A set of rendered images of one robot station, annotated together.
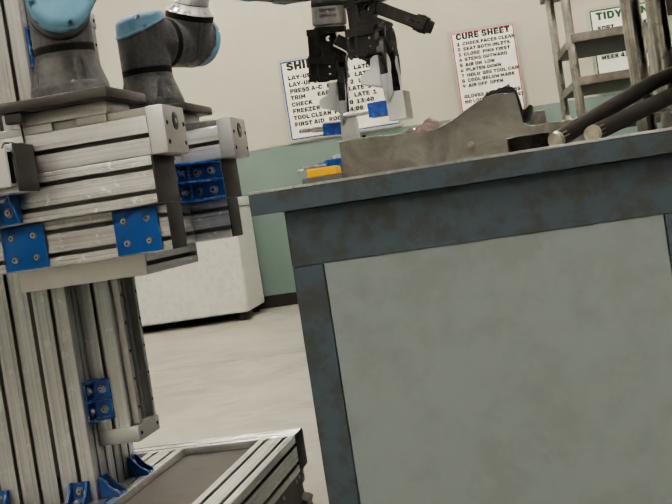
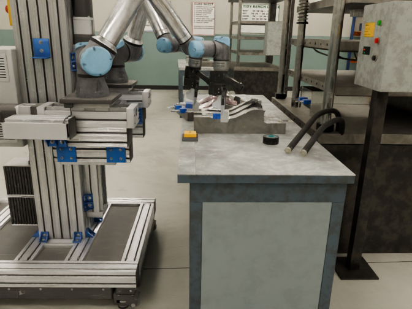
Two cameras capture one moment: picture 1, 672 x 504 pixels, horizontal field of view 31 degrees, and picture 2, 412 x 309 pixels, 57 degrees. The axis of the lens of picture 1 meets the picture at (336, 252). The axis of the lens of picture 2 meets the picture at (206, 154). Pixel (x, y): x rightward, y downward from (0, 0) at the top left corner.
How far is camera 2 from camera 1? 0.82 m
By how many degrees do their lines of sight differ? 19
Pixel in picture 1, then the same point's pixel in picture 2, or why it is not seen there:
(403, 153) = (217, 125)
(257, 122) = not seen: hidden behind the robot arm
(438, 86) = (185, 20)
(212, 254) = not seen: hidden behind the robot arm
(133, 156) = (119, 127)
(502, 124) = (256, 121)
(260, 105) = not seen: hidden behind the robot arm
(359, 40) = (214, 89)
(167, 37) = (124, 53)
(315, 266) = (198, 203)
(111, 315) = (95, 171)
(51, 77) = (86, 89)
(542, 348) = (278, 241)
